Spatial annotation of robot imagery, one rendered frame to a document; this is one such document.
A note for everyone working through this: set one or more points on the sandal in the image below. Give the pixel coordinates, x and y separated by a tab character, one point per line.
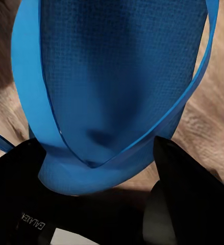
5	145
99	79

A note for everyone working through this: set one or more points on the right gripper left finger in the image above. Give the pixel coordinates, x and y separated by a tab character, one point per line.
19	169

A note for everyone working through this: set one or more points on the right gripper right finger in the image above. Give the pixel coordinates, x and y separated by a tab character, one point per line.
194	197

